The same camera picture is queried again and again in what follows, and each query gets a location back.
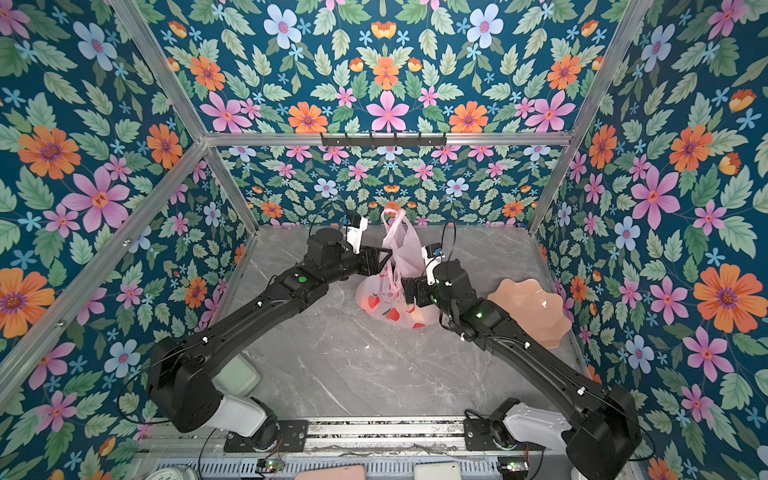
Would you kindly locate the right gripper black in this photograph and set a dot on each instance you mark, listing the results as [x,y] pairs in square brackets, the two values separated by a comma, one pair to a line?
[411,285]

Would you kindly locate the pink flower-shaped plate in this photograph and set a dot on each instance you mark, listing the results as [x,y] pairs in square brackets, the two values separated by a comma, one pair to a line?
[539,313]

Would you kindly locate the pink phone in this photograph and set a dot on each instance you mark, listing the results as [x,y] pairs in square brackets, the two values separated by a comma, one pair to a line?
[349,472]

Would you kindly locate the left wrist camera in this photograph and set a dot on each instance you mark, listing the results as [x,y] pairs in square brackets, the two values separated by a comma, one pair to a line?
[356,226]

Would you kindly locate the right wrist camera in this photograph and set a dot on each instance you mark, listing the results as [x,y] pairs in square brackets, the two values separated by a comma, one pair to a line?
[432,255]

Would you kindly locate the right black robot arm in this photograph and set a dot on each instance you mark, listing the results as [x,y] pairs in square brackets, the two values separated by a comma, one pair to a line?
[595,426]

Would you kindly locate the white clock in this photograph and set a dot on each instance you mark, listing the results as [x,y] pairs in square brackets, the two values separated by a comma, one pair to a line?
[177,472]

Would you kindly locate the pink plastic bag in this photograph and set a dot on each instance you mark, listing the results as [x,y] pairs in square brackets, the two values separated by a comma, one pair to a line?
[383,295]

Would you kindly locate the white box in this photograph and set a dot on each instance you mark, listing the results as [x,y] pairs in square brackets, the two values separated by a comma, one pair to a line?
[437,471]

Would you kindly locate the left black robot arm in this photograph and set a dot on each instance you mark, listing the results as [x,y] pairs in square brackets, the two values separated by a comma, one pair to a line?
[182,372]

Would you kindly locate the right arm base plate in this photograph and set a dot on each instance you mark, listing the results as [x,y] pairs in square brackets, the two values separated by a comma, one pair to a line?
[478,436]

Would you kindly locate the black hook rail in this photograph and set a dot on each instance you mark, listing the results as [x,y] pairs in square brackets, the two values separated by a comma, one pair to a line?
[370,140]

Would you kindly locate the green rectangular container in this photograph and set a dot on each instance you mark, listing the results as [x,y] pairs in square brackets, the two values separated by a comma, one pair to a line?
[239,377]

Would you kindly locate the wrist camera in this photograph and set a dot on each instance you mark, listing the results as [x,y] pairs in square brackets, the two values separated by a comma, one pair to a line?
[356,226]
[432,255]

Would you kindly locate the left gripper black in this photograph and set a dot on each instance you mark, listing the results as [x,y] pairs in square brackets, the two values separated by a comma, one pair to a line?
[376,263]

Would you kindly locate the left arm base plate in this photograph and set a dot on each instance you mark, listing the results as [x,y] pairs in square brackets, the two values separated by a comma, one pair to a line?
[283,436]

